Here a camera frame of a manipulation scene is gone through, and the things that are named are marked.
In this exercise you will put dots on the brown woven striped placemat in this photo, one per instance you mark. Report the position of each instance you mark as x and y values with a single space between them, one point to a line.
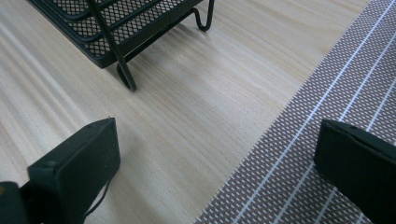
314 124

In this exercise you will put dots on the black metal mesh rack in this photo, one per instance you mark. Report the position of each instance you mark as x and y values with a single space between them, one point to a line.
102 29

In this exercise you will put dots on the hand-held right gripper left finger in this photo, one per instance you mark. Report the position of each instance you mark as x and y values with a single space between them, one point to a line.
81 168

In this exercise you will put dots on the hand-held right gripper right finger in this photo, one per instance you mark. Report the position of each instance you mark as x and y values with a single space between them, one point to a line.
358 161

